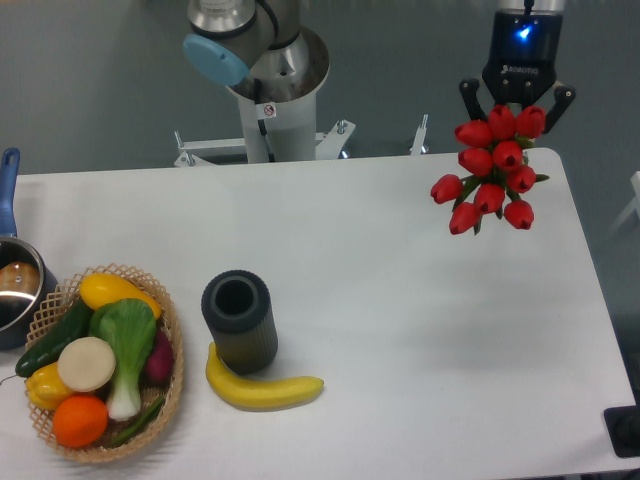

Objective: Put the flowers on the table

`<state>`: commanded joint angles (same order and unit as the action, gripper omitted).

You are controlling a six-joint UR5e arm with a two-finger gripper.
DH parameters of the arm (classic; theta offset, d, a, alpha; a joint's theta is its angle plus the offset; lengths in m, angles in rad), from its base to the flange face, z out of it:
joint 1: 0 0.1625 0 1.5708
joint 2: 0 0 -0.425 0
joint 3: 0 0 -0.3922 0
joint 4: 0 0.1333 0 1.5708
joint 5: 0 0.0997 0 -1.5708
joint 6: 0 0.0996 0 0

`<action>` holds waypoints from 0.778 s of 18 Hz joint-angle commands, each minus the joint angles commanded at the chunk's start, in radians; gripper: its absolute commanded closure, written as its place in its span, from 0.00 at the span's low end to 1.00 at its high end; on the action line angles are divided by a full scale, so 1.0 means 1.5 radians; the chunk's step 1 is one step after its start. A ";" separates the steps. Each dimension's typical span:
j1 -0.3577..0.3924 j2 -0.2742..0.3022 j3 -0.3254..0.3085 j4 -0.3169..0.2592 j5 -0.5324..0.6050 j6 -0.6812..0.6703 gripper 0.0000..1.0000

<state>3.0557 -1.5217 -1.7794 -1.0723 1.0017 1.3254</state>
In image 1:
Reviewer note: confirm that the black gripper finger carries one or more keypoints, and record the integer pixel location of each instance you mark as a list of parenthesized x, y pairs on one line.
[(469, 88), (563, 96)]

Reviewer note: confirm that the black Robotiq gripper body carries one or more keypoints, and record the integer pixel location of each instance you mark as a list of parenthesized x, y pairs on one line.
[(521, 64)]

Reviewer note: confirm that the red tulip bouquet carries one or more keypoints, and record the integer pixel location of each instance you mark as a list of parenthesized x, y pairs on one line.
[(497, 169)]

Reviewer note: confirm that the dark grey ribbed vase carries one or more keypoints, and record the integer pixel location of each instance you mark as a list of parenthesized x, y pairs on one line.
[(236, 307)]

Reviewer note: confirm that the black device at table edge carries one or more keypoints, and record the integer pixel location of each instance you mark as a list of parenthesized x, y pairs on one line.
[(623, 428)]

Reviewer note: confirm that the yellow banana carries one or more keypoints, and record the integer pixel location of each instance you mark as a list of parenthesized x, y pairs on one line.
[(259, 395)]

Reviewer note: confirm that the green bok choy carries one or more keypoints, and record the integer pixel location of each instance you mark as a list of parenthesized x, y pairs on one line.
[(128, 326)]

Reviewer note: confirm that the yellow squash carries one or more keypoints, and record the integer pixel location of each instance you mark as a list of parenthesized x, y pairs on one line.
[(100, 289)]

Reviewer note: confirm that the green bean pod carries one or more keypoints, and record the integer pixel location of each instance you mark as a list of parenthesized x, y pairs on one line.
[(139, 425)]

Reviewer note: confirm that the green cucumber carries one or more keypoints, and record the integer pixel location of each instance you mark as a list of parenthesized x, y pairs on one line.
[(73, 325)]

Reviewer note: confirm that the woven wicker basket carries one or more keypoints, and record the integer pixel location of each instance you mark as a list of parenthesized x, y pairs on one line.
[(51, 310)]

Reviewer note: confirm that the white round radish slice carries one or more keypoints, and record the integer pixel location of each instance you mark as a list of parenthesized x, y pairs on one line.
[(86, 364)]

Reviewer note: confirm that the orange fruit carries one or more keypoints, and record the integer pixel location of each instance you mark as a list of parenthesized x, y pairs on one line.
[(79, 421)]

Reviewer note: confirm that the yellow bell pepper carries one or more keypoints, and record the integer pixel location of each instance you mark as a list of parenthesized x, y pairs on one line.
[(45, 388)]

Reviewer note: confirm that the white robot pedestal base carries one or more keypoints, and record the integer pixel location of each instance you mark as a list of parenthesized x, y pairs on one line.
[(272, 132)]

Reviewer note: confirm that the blue handled saucepan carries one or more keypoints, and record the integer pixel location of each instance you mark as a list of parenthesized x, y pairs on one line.
[(25, 279)]

